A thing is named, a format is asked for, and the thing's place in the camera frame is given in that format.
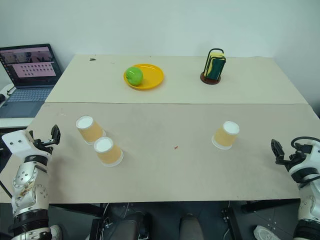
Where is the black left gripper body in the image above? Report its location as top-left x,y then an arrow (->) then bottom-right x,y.
32,137 -> 55,157

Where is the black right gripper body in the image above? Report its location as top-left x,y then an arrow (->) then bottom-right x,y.
282,149 -> 309,173

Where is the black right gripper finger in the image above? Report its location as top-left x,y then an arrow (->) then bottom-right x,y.
274,141 -> 286,165
270,139 -> 282,158

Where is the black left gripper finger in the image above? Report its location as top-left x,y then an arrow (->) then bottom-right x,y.
51,127 -> 62,147
50,124 -> 60,141

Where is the orange paper cup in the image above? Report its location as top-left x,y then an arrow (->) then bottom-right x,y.
93,136 -> 124,168
211,120 -> 241,151
75,115 -> 107,146

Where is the grey laptop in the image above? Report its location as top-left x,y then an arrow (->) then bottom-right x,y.
0,43 -> 63,119

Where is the white sneaker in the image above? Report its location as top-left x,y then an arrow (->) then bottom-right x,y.
253,224 -> 280,240

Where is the green apple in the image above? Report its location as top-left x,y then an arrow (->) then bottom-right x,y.
125,66 -> 144,86

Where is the green and yellow sponge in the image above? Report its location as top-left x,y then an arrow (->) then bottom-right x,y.
204,57 -> 226,80

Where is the beige paper table cover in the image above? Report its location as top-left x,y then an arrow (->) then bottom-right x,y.
0,101 -> 320,205
44,53 -> 311,105

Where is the dark rounded robot knee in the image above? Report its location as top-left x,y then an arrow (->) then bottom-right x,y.
179,213 -> 205,240
109,211 -> 154,240

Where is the yellow plastic plate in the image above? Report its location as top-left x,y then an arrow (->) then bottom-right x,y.
123,63 -> 165,91

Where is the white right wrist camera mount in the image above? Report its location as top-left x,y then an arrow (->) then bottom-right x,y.
306,142 -> 320,168

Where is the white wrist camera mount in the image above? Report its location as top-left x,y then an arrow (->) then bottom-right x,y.
1,129 -> 36,158
306,142 -> 320,168

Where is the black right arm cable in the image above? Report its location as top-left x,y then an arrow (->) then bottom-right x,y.
290,136 -> 320,154

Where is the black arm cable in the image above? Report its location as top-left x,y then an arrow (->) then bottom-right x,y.
0,179 -> 13,199
290,136 -> 320,154

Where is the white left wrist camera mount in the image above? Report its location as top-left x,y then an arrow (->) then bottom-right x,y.
1,129 -> 36,158

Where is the black metal frame bar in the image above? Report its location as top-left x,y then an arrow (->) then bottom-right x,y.
221,206 -> 242,240
88,217 -> 102,240
240,199 -> 301,214

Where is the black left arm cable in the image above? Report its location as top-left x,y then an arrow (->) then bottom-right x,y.
0,179 -> 13,199

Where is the black wire sponge holder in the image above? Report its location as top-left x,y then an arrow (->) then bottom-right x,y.
199,48 -> 227,85

